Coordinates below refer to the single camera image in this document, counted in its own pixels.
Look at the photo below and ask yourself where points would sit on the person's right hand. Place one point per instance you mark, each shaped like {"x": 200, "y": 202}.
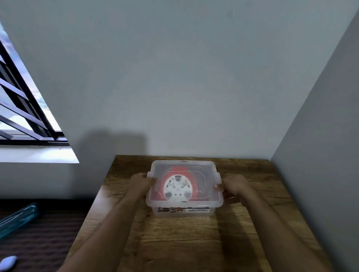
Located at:
{"x": 235, "y": 183}

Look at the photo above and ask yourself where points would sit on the person's right forearm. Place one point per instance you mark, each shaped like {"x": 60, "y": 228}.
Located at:
{"x": 276, "y": 234}

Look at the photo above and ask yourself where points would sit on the person's left forearm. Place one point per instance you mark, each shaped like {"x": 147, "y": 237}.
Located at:
{"x": 103, "y": 234}

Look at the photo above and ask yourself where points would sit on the clear plastic storage box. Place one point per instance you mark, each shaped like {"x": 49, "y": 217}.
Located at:
{"x": 184, "y": 188}

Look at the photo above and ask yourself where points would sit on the white window sill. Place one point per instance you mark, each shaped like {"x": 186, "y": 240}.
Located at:
{"x": 38, "y": 154}

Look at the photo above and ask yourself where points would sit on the pale blue rounded object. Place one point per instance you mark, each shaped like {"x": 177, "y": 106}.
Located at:
{"x": 7, "y": 262}

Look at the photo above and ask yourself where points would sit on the person's left fingers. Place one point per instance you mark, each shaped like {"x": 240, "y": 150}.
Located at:
{"x": 150, "y": 180}

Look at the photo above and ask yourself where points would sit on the person's left hand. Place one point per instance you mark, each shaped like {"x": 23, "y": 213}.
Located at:
{"x": 141, "y": 182}

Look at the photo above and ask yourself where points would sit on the black metal window grille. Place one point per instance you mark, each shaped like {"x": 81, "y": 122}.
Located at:
{"x": 23, "y": 103}

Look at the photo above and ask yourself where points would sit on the person's right fingers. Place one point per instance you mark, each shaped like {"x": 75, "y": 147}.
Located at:
{"x": 219, "y": 187}

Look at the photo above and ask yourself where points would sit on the transparent blue plastic container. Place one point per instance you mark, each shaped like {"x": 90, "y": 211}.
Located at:
{"x": 17, "y": 219}

